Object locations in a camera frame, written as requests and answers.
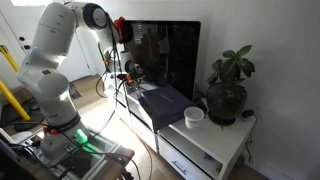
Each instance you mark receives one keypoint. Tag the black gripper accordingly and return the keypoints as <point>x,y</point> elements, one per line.
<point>135,73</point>

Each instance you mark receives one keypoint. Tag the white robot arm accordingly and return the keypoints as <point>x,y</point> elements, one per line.
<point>39,71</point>

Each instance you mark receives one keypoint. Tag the dark navy flat box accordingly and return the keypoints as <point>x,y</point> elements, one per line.
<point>164,105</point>

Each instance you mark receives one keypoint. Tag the large black television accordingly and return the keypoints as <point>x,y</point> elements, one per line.
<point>167,52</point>

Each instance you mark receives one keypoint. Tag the red hat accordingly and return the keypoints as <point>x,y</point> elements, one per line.
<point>125,30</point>

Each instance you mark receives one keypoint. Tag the white plastic cup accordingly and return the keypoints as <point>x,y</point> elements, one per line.
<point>193,117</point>

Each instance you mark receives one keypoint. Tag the white tv stand cabinet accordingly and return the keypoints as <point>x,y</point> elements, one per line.
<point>208,152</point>

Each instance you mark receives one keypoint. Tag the potted green plant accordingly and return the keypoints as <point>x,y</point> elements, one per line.
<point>226,97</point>

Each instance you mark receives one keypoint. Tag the yellow metal pole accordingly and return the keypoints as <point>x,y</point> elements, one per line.
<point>4,89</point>

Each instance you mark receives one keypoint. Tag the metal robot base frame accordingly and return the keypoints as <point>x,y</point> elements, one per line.
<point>98,159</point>

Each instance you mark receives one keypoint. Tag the black power adapter with cable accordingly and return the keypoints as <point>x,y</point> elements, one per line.
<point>250,115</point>

